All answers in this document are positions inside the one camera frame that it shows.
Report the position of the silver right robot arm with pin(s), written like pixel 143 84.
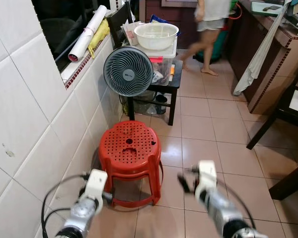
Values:
pixel 223 213

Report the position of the red plastic stool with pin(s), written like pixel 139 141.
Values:
pixel 129 148

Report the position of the black side table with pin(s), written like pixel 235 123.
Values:
pixel 175 82

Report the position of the dark wood table leg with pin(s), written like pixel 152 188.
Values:
pixel 290 182

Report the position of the dark chair with pale seat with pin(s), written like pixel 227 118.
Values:
pixel 273 121

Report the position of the clear plastic storage box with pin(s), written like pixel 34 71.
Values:
pixel 164 62

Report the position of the grey round fan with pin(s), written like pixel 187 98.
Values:
pixel 128 71

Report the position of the dark wood cabinet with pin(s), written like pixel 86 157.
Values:
pixel 273 74

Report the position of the teal plastic bin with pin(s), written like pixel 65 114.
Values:
pixel 221 47

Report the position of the white hanging cloth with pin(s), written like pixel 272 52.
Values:
pixel 258 59

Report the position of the white plastic basin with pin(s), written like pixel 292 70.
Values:
pixel 156 37

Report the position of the yellow cloth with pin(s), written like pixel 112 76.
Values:
pixel 100 35

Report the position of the white paper roll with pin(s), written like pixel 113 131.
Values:
pixel 88 33

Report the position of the person in grey shorts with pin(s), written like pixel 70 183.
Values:
pixel 211 12

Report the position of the pale green tray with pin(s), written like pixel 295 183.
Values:
pixel 265 7

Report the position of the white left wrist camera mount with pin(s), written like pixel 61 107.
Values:
pixel 96 183

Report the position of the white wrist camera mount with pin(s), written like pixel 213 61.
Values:
pixel 206 174
pixel 96 183

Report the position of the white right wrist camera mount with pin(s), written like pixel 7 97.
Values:
pixel 206 174

